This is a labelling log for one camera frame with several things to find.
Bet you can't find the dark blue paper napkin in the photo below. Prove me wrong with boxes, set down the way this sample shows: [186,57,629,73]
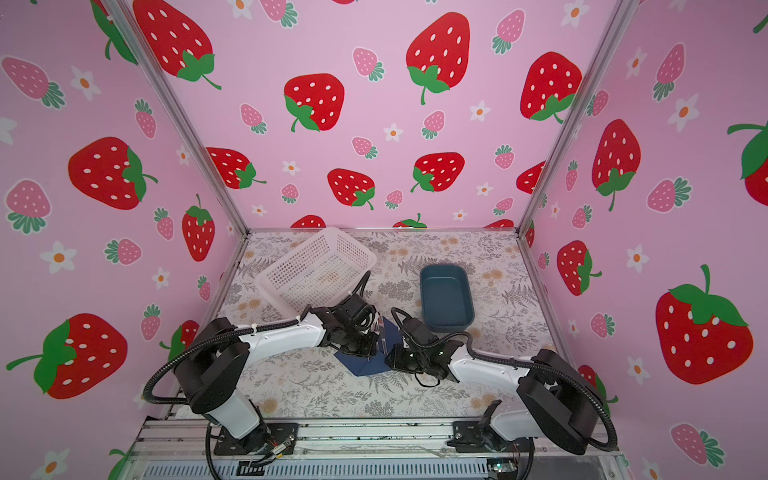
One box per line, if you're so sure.
[333,316,404,378]

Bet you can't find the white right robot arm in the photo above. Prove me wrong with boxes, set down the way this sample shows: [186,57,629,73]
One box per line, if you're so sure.
[385,336,618,455]

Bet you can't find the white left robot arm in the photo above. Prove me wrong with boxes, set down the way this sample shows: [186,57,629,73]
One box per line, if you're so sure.
[172,307,385,454]

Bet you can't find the teal plastic tray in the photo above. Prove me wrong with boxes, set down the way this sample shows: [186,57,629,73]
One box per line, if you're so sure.
[420,264,475,333]

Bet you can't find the white perforated plastic basket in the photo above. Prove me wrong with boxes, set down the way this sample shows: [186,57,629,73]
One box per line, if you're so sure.
[255,227,377,317]

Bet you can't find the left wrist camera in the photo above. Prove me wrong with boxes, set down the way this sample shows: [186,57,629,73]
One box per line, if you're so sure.
[336,295,377,331]

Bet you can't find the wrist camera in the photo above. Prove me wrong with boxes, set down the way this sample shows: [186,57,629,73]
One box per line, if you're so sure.
[401,317,436,347]
[336,295,377,331]

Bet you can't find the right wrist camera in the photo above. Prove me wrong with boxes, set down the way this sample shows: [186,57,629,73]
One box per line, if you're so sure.
[401,317,436,347]

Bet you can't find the black corrugated left cable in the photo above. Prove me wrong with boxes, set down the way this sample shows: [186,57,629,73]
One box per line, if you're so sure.
[142,271,373,410]

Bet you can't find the black corrugated cable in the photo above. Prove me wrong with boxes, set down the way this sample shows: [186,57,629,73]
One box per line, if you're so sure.
[142,271,373,410]
[391,307,619,452]

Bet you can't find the black corrugated right cable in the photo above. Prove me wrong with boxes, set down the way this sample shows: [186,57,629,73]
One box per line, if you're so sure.
[391,307,619,452]

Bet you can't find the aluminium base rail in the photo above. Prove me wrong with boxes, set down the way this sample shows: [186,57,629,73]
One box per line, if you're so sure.
[117,418,632,479]

